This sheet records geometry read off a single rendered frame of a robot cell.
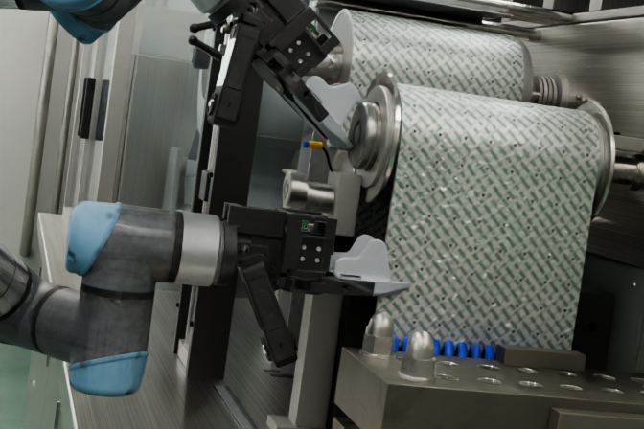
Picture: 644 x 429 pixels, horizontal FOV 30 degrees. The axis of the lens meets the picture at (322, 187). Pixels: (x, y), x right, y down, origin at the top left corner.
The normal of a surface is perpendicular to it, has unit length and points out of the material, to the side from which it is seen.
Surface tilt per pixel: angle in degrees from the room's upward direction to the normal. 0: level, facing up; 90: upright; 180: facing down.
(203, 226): 44
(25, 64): 90
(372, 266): 90
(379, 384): 90
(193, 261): 105
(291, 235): 90
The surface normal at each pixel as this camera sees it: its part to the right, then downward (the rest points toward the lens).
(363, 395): -0.96, -0.12
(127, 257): 0.30, 0.11
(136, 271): 0.52, 0.11
